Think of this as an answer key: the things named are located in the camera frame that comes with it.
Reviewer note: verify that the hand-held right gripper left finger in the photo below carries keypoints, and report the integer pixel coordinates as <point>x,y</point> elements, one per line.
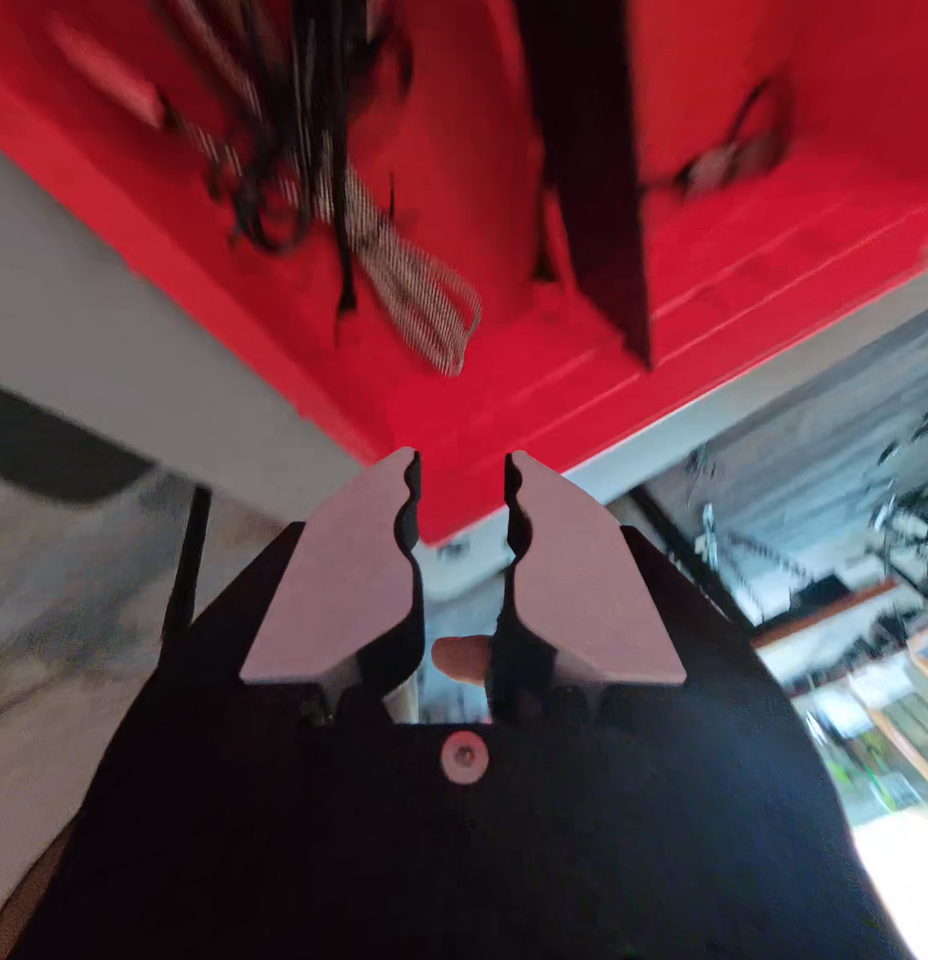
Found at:
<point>344,585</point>

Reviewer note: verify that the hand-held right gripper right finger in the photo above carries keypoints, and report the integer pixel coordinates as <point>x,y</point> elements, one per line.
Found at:
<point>584,592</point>

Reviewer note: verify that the red plastic bin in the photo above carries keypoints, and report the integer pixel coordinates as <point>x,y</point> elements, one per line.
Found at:
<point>471,420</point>

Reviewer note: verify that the person's right hand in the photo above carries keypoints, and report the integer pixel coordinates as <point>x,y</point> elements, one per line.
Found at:
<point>464,660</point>

